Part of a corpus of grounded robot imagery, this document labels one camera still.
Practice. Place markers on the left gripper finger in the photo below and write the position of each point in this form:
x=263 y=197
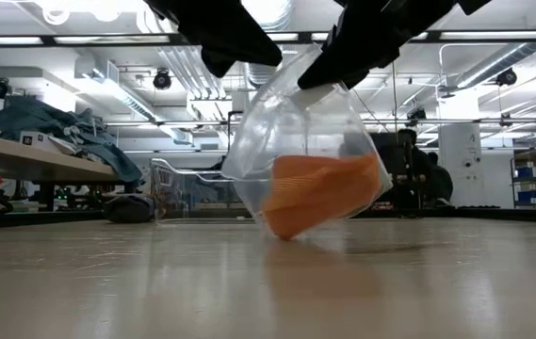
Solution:
x=218 y=61
x=234 y=33

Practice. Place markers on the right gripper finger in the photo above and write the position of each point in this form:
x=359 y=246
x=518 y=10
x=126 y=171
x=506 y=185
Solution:
x=347 y=47
x=373 y=66

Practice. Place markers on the clear plastic zip bag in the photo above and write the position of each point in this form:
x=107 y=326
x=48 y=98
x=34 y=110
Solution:
x=286 y=127

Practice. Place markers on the orange elastic bandage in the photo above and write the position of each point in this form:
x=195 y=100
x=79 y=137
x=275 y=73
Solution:
x=324 y=193

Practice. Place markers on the black ceiling spotlight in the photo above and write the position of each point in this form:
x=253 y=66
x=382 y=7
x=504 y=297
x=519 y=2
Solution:
x=162 y=79
x=507 y=77
x=417 y=115
x=0 y=88

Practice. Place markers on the ceiling light strip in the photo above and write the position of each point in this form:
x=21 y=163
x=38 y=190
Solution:
x=498 y=35
x=107 y=39
x=4 y=40

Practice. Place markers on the black computer monitor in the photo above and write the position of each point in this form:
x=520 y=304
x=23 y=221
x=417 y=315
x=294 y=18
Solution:
x=387 y=150

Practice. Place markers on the person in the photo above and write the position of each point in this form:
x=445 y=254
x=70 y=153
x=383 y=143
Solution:
x=427 y=179

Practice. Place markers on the clear plastic bin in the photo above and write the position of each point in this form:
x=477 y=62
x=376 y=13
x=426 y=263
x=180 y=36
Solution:
x=187 y=198

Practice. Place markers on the blue cloth pile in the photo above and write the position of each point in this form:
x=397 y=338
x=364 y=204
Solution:
x=41 y=117

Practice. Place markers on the white tagged box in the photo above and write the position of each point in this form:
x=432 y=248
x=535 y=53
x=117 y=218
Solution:
x=41 y=140

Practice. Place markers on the wooden workbench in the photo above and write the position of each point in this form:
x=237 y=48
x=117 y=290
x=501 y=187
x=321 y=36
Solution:
x=37 y=165

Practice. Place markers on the silver ventilation duct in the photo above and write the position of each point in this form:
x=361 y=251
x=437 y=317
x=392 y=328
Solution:
x=498 y=66

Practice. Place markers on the black aluminium table frame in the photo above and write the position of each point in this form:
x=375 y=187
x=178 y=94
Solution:
x=37 y=219

